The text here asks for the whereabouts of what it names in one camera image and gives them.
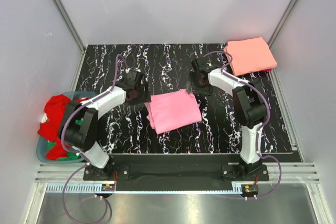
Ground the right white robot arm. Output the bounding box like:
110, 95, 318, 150
186, 58, 270, 180

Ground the red t shirt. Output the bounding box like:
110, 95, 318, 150
37, 94, 90, 161

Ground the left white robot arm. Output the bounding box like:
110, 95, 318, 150
58, 70, 151, 180

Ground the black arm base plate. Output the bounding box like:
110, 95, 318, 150
83, 154, 269, 182

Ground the blue laundry basket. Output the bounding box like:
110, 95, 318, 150
36, 91, 96, 164

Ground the pink t shirt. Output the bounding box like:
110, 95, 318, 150
145, 89, 202, 134

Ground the folded salmon t shirt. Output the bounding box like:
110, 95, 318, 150
225, 37, 277, 76

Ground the white t shirt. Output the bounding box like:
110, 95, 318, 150
40, 113, 48, 123

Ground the green t shirt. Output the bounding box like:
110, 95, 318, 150
55, 131, 81, 161

